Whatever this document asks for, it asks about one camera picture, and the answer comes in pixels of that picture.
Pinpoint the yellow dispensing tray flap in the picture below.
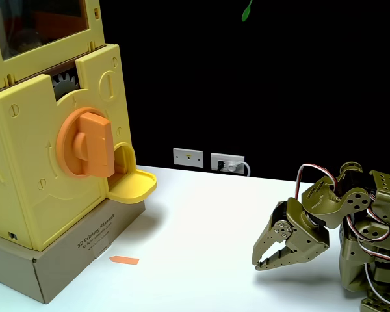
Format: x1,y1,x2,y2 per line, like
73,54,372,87
107,166,158,205

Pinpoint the orange round turning knob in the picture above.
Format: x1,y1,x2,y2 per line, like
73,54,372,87
56,107,116,179

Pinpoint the white wall socket plate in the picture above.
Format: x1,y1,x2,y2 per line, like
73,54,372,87
210,152,246,174

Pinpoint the yellow toy vending machine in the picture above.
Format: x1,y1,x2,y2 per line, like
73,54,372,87
0,0,159,253

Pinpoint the orange paper arrow marker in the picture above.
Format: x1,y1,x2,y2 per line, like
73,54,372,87
109,255,140,266

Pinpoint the brown cardboard box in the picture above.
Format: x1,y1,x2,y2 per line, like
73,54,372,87
0,198,147,305

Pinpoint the red white black wrist cable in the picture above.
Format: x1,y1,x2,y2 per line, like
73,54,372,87
294,163,341,200

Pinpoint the red white black base cable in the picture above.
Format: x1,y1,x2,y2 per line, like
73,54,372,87
363,261,390,308

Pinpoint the grey plastic gear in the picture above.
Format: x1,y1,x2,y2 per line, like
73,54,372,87
51,71,81,101

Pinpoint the green leaf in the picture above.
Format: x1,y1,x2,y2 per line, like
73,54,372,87
240,0,254,23

